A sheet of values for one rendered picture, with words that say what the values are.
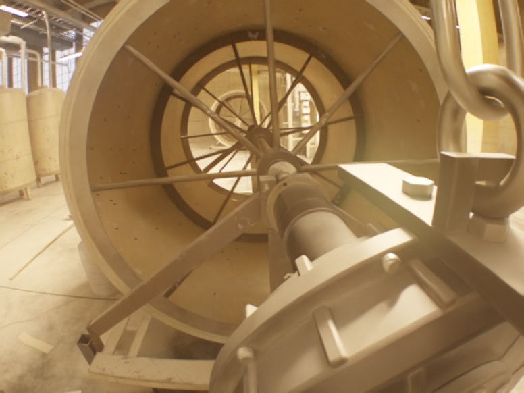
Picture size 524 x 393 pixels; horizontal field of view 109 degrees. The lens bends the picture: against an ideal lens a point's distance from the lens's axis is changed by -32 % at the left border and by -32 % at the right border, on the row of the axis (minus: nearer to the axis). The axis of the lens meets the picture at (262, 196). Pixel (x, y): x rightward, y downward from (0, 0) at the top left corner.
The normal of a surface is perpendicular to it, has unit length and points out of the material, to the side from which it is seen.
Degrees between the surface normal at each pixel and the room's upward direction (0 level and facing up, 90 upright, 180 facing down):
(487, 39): 90
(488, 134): 90
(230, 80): 90
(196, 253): 90
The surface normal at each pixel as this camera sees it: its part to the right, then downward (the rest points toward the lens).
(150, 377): -0.04, -0.95
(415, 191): -0.44, 0.29
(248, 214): 0.07, 0.30
